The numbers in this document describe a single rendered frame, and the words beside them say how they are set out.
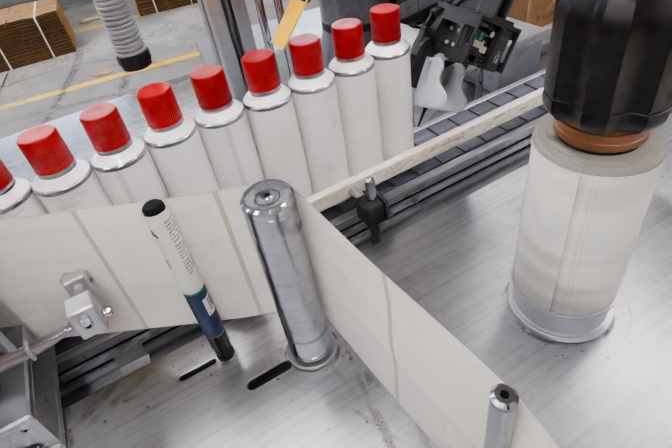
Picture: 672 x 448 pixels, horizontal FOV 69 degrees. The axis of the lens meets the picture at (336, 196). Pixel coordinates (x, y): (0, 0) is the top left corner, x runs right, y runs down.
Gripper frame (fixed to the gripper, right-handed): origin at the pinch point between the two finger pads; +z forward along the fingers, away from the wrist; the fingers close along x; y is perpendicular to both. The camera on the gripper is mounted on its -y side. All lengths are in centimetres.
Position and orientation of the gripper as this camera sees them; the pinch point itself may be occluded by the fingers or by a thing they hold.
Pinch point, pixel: (416, 115)
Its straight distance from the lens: 65.7
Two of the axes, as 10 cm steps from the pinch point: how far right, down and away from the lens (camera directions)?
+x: 8.1, 0.3, 5.8
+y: 5.0, 5.0, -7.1
